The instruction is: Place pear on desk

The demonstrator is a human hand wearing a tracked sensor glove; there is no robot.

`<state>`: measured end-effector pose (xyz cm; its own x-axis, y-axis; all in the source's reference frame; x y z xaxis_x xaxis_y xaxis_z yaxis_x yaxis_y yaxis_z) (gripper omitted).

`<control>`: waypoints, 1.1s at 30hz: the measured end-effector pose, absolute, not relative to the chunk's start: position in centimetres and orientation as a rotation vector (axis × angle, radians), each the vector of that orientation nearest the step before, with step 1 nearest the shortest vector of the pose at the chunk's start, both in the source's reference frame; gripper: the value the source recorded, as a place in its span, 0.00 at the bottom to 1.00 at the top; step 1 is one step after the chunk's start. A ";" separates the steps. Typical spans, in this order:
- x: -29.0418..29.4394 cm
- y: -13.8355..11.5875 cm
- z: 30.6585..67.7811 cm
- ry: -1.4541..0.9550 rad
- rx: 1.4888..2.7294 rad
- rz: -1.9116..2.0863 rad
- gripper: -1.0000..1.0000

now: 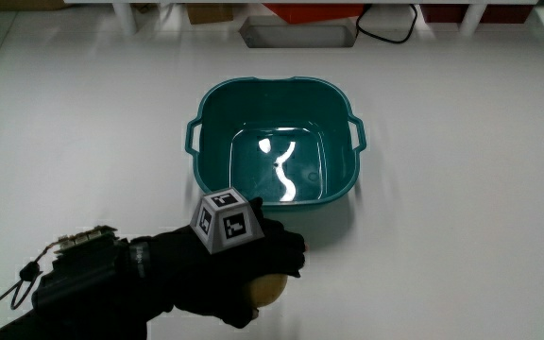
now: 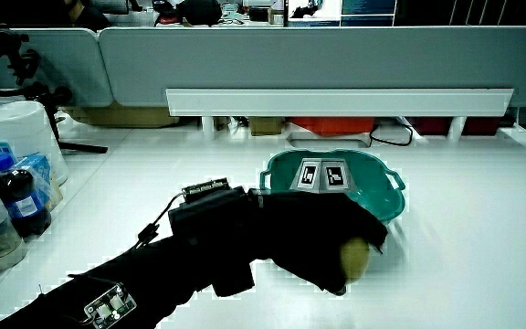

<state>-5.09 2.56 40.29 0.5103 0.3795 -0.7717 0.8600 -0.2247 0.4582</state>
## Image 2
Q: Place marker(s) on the black bag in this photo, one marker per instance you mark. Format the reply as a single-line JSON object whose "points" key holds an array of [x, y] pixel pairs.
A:
{"points": [[199, 11]]}

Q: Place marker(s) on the wide grey partition panel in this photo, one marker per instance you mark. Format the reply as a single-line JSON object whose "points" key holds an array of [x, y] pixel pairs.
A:
{"points": [[290, 59]]}

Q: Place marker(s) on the white desk shelf riser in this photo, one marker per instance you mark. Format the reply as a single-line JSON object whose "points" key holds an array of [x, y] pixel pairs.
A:
{"points": [[336, 102]]}

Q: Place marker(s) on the small cardboard box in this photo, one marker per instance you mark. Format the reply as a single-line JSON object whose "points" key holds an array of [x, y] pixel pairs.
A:
{"points": [[266, 125]]}

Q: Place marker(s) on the teal plastic basin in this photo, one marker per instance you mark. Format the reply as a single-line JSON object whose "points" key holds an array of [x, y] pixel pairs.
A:
{"points": [[372, 183]]}

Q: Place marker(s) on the dark soda bottle blue cap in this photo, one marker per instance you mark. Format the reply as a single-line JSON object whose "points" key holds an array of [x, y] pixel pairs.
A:
{"points": [[21, 201]]}

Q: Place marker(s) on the blue tissue pack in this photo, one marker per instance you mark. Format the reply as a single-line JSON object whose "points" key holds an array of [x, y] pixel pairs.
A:
{"points": [[39, 166]]}

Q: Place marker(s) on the dark red box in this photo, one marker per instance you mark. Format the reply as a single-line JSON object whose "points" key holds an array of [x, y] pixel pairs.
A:
{"points": [[477, 125]]}

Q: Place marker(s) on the narrow grey partition panel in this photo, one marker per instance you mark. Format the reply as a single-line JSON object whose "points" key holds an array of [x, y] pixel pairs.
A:
{"points": [[76, 64]]}

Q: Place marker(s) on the white plastic bucket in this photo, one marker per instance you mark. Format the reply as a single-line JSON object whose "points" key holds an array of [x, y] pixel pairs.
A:
{"points": [[21, 128]]}

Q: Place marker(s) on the black camera stand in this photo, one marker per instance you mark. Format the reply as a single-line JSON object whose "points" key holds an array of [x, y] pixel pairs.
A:
{"points": [[7, 50]]}

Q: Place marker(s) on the orange box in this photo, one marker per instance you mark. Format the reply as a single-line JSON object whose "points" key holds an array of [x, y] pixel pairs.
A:
{"points": [[331, 125]]}

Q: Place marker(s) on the person's right forearm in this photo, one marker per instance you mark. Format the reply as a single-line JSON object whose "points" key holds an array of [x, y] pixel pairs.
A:
{"points": [[153, 269]]}

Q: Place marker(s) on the person's right hand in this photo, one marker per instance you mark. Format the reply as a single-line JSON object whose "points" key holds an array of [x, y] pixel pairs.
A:
{"points": [[308, 224]]}

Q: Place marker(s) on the white desk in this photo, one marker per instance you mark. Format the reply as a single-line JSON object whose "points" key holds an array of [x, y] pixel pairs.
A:
{"points": [[464, 237]]}

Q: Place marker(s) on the large cardboard box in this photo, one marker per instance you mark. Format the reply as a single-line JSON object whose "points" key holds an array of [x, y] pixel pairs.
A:
{"points": [[121, 116]]}

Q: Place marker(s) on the yellow-green pear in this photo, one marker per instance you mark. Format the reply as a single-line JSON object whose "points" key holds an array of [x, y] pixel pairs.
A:
{"points": [[355, 259]]}

